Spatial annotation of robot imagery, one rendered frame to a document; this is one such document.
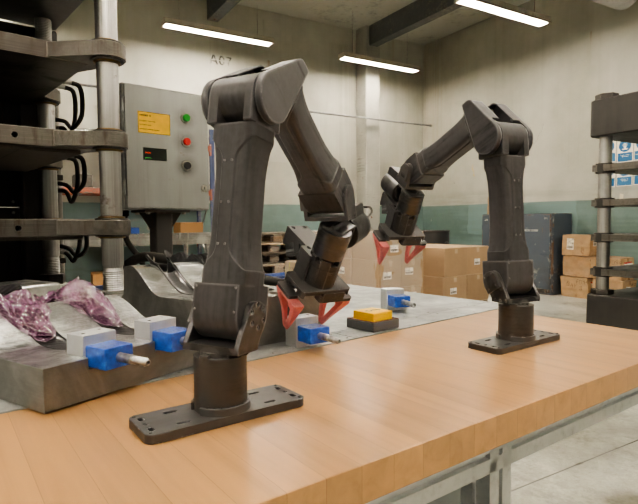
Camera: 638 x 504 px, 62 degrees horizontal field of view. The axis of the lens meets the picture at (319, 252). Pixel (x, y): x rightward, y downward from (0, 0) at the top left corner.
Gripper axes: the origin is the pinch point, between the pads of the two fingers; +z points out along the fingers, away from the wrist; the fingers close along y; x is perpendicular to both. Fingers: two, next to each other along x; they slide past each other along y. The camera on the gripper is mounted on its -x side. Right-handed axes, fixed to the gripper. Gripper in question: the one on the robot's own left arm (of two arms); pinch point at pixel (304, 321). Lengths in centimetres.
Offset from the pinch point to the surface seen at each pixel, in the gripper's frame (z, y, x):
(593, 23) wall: -101, -664, -397
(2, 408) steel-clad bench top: 1.7, 48.1, 6.7
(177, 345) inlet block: -3.3, 26.3, 5.3
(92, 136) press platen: 2, 19, -89
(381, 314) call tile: 2.1, -20.8, -1.2
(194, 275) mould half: 9.7, 8.5, -30.1
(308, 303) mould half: 0.9, -4.7, -5.9
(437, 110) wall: 97, -686, -622
